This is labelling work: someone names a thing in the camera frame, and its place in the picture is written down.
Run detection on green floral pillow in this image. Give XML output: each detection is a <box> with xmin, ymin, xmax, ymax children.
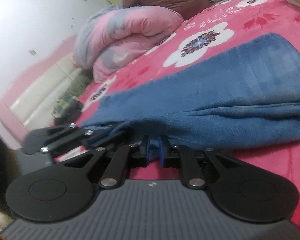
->
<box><xmin>65</xmin><ymin>70</ymin><xmax>93</xmax><ymax>98</ymax></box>

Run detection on blue denim jeans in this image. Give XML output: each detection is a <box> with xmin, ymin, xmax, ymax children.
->
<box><xmin>84</xmin><ymin>33</ymin><xmax>300</xmax><ymax>148</ymax></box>

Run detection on plaid pillow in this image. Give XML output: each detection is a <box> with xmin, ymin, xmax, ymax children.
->
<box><xmin>52</xmin><ymin>96</ymin><xmax>77</xmax><ymax>118</ymax></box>

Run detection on white pink headboard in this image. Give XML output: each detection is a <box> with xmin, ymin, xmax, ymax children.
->
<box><xmin>0</xmin><ymin>35</ymin><xmax>81</xmax><ymax>143</ymax></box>

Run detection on pink grey folded duvet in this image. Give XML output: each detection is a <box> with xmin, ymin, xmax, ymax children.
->
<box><xmin>72</xmin><ymin>4</ymin><xmax>184</xmax><ymax>82</ymax></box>

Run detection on black crumpled garment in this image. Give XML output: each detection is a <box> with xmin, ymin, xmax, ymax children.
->
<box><xmin>53</xmin><ymin>101</ymin><xmax>83</xmax><ymax>126</ymax></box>

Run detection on pink floral bed blanket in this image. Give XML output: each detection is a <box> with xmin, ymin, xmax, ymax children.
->
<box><xmin>57</xmin><ymin>0</ymin><xmax>300</xmax><ymax>228</ymax></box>

